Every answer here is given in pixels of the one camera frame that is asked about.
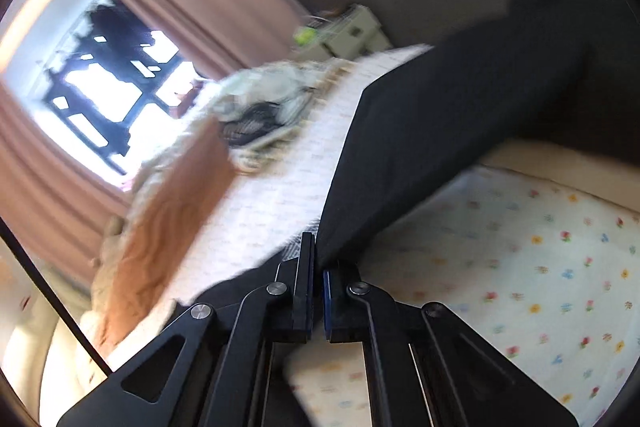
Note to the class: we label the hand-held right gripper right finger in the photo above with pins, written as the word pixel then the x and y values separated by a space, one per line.
pixel 327 297

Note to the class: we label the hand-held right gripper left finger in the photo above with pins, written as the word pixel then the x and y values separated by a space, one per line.
pixel 307 279

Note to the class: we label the black pants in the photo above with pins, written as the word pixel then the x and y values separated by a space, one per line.
pixel 425 132

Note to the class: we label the orange blanket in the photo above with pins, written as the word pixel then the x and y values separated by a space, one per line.
pixel 170 227

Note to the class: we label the floral bed sheet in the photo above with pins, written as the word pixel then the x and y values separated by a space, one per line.
pixel 500 257

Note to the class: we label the cream patterned cloth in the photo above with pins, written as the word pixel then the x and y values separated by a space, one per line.
pixel 265 107

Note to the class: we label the cream quilt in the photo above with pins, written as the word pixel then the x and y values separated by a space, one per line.
pixel 107 257

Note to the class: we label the green object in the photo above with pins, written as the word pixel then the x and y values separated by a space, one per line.
pixel 305 37

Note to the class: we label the white cabinet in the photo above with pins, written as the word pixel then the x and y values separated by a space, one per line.
pixel 350 32

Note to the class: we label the window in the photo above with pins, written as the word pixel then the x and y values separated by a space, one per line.
pixel 100 87

